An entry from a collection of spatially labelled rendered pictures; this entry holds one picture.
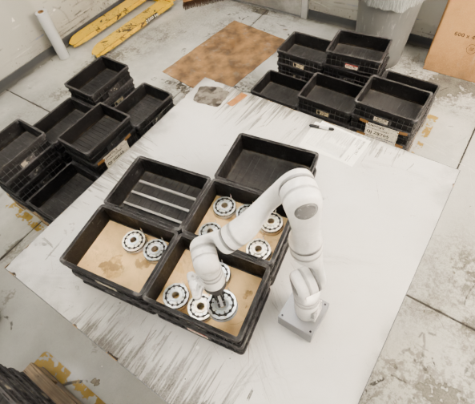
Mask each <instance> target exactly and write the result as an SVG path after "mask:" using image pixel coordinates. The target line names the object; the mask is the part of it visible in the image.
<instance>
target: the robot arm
mask: <svg viewBox="0 0 475 404"><path fill-rule="evenodd" d="M281 204H282V205H283V207H284V211H285V212H286V214H287V217H288V220H289V223H290V225H291V228H292V230H291V231H290V233H289V235H288V244H289V249H290V253H291V256H292V258H293V259H294V260H295V261H296V262H297V263H299V264H300V265H303V267H301V268H298V269H296V270H294V271H292V272H291V273H290V275H289V279H290V282H291V287H292V292H293V297H294V304H295V311H296V315H297V317H298V318H299V319H300V320H302V321H313V322H315V321H316V319H317V318H318V316H319V314H320V311H321V310H322V300H321V299H320V291H321V290H323V289H324V288H325V287H326V284H327V281H326V276H325V271H324V262H323V238H322V232H321V227H320V222H321V216H322V210H323V197H322V195H321V192H320V190H319V188H318V185H317V183H316V180H315V178H314V176H313V174H312V173H311V172H310V171H309V170H308V169H305V168H295V169H292V170H291V171H289V172H286V173H285V174H283V175H282V176H281V177H280V178H279V179H278V180H277V181H276V182H275V183H274V184H273V185H272V186H271V187H270V188H269V189H268V190H267V191H265V192H264V193H263V194H262V195H261V196H260V197H259V198H258V199H257V200H256V201H255V202H254V203H253V204H252V205H251V206H250V207H249V208H247V209H246V210H245V211H244V212H243V213H241V214H240V215H239V216H237V217H236V218H235V219H234V220H232V221H231V222H229V223H228V224H226V225H224V226H223V227H222V228H220V229H219V230H216V231H214V232H209V233H207V234H204V235H202V236H197V237H196V238H195V239H194V240H193V241H192V242H191V244H190V252H191V259H192V264H193V267H194V270H195V273H194V272H192V271H191V272H188V273H187V281H188V284H189V287H190V290H191V295H192V296H193V298H194V300H196V301H198V300H199V299H201V297H202V294H203V291H204V290H205V292H206V293H208V294H211V295H212V296H213V297H214V299H215V301H217V304H218V307H219V308H221V307H224V306H226V302H225V301H224V294H223V291H224V289H225V287H226V284H227V282H226V278H225V276H224V272H223V270H222V268H221V264H220V262H219V258H218V254H217V251H216V246H217V248H218V249H219V250H220V251H221V252H222V253H225V254H230V253H233V252H234V251H235V250H237V249H238V248H241V247H242V246H244V245H245V244H246V243H248V242H249V241H251V240H252V239H253V238H254V237H255V236H256V234H257V233H258V232H259V230H260V229H261V228H262V226H263V225H264V223H265V221H266V220H267V218H268V217H269V216H270V215H271V213H272V212H273V211H274V210H275V209H276V208H277V207H278V206H280V205H281Z"/></svg>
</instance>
